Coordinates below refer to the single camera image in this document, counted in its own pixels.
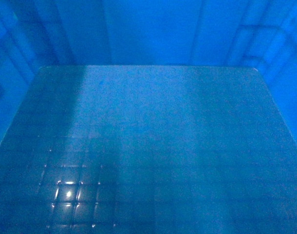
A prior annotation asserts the large blue plastic crate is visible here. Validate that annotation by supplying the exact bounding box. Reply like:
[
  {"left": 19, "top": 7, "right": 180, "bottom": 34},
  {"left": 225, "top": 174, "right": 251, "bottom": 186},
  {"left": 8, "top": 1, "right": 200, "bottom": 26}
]
[{"left": 0, "top": 0, "right": 297, "bottom": 234}]

